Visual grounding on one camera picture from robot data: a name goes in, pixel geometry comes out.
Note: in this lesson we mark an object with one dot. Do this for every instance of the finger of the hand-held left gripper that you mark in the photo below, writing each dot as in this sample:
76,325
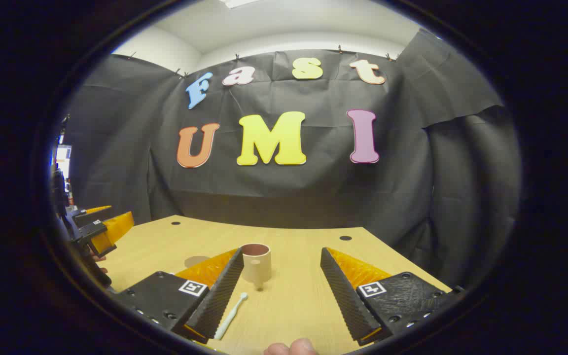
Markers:
94,234
91,218

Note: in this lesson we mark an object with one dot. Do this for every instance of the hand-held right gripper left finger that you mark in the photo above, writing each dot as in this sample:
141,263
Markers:
220,296

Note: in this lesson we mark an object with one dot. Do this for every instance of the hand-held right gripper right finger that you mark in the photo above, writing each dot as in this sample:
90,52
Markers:
345,301

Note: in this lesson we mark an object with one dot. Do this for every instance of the white toothbrush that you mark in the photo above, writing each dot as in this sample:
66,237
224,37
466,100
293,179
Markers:
230,318

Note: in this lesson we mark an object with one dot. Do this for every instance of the wooden desktop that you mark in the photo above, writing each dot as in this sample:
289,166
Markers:
294,305

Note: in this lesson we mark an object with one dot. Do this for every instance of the computer monitor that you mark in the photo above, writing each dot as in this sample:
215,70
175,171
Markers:
63,160

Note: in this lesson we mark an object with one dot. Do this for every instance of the ceiling light panel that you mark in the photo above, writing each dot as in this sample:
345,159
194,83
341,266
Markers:
238,3

